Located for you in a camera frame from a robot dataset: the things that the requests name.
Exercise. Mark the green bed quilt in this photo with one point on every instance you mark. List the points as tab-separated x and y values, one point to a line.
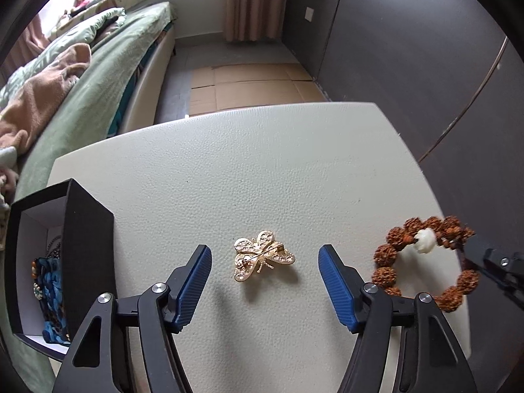
121	42

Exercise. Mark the pink curtain right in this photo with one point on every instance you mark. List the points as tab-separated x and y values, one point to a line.
254	20

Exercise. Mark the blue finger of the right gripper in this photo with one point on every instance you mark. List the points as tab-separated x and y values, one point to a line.
502	267

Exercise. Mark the plush toy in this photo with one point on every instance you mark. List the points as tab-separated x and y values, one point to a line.
9	177

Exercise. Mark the blue braided flower keychain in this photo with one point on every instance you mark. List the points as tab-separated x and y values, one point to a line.
47	289

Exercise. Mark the gold butterfly brooch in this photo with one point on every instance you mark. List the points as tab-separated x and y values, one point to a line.
253	255

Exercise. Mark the white bed frame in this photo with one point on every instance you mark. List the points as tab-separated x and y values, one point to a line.
141	110

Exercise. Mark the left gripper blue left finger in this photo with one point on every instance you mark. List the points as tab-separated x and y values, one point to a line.
186	284

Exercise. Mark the white wall socket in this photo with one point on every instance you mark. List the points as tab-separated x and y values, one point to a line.
309	14

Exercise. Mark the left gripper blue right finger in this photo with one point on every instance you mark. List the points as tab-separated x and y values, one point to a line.
346	290

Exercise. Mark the black jewelry box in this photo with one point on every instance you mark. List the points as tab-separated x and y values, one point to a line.
66	222

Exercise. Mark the flattened cardboard sheets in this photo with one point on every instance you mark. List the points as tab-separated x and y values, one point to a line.
219	88

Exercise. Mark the pink fleece blanket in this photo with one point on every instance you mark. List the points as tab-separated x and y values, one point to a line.
40	97

